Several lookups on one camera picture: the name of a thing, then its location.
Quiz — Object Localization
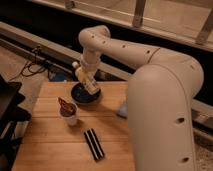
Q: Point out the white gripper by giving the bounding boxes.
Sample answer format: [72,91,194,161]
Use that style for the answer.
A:
[74,61,97,83]

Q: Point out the white plastic bottle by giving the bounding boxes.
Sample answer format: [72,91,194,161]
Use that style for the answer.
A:
[71,61,101,96]

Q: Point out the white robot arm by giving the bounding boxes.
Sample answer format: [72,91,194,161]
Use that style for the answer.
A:
[76,25,204,171]

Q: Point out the dark ceramic bowl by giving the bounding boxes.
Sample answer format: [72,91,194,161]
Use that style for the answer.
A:
[71,83,101,104]

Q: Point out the blue box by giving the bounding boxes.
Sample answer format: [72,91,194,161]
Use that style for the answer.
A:
[50,73,67,82]

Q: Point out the brown snack packet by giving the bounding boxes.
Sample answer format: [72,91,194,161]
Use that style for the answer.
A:
[58,98,76,117]

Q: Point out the white cup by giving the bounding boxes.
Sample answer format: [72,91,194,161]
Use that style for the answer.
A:
[59,101,79,127]

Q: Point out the blue sponge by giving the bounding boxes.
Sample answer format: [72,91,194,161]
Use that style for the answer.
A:
[116,102,128,118]

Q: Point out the black striped block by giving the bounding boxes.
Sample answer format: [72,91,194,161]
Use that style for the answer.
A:
[84,129,105,161]

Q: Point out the black chair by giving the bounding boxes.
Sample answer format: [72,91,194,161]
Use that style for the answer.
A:
[0,75,31,171]

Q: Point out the metal rail beam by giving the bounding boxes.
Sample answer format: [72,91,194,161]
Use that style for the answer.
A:
[0,22,213,133]

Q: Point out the black cables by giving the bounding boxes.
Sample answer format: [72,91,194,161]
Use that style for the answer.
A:
[11,45,51,81]

